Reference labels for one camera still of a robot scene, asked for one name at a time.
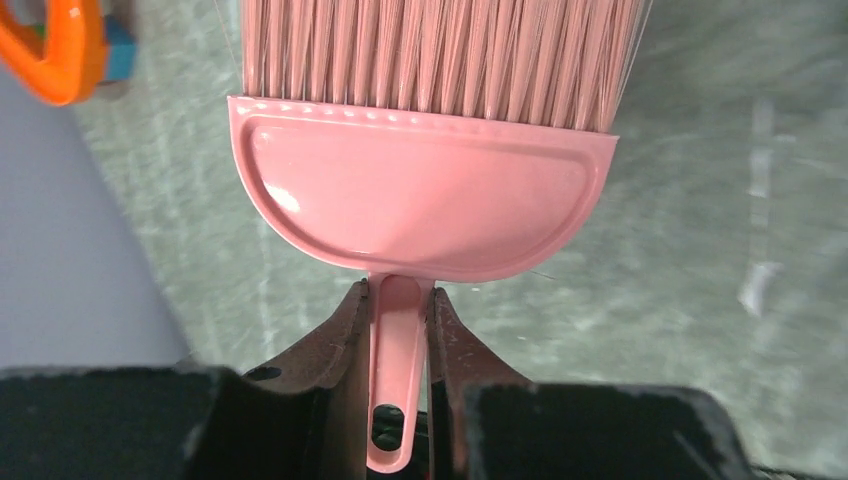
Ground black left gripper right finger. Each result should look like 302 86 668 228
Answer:
426 288 754 479

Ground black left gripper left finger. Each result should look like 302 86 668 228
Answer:
1 281 369 479

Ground pink hand brush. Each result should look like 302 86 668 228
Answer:
226 0 654 476

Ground green and blue blocks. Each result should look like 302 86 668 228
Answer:
36 11 137 85

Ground orange plastic ring toy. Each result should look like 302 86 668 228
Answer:
1 0 107 106

